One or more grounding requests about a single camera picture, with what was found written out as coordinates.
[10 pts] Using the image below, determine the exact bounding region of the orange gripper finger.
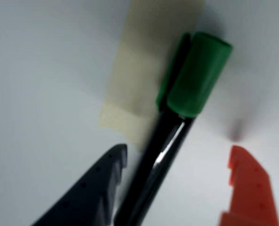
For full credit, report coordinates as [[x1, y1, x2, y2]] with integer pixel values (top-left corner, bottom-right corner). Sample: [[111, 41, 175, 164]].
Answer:
[[218, 145, 279, 226]]

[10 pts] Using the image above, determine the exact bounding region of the green capped black marker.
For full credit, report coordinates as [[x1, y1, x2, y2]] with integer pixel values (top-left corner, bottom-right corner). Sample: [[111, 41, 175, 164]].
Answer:
[[113, 31, 234, 226]]

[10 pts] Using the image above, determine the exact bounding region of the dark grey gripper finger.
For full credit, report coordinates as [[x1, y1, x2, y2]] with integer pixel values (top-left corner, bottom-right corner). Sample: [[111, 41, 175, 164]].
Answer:
[[32, 144, 128, 226]]

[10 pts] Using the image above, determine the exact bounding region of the beige masking tape strip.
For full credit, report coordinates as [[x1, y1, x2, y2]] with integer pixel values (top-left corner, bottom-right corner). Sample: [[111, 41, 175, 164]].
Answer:
[[97, 0, 206, 152]]

